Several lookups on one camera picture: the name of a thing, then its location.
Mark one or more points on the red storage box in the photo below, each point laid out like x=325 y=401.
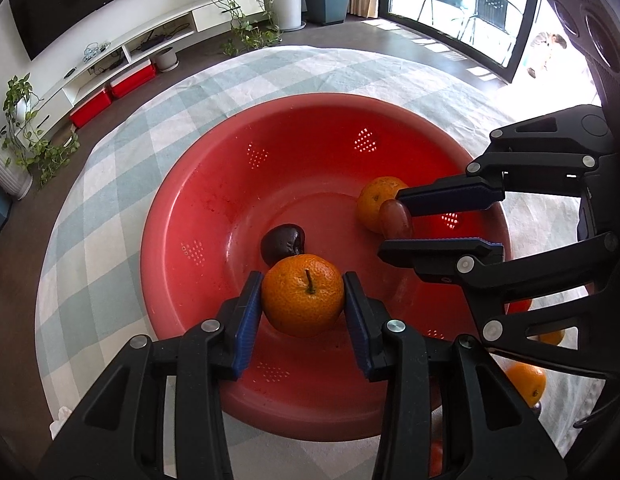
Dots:
x=92 y=107
x=132 y=80

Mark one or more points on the black flat television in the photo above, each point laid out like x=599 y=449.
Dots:
x=90 y=0

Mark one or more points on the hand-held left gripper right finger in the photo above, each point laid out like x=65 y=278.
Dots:
x=357 y=320

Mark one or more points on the white low media cabinet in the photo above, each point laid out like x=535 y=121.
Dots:
x=225 y=10

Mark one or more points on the green white checked tablecloth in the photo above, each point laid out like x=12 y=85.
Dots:
x=140 y=160

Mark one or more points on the red plastic colander bowl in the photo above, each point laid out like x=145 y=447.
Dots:
x=300 y=170

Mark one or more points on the large orange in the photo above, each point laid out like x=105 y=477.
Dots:
x=527 y=380

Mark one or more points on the trailing pothos in white pot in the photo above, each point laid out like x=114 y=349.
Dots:
x=25 y=110
x=240 y=20

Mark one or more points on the dark red grape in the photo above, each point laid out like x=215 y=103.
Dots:
x=394 y=220

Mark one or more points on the small orange tangerine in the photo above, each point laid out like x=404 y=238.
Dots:
x=377 y=200
x=552 y=337
x=302 y=295

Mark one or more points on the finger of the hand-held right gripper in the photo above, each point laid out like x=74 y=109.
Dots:
x=454 y=197
x=439 y=247

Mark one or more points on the black set-top box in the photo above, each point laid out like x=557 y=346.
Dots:
x=152 y=42

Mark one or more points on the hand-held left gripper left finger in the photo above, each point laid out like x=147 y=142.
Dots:
x=247 y=320

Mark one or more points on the glass balcony door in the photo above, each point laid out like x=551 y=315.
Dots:
x=522 y=35

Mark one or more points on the dark purple plum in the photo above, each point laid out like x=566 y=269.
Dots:
x=282 y=242

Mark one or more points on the plant in white ribbed pot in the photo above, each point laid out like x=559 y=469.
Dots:
x=7 y=175

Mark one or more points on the small beige empty pot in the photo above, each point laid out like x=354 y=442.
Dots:
x=166 y=59

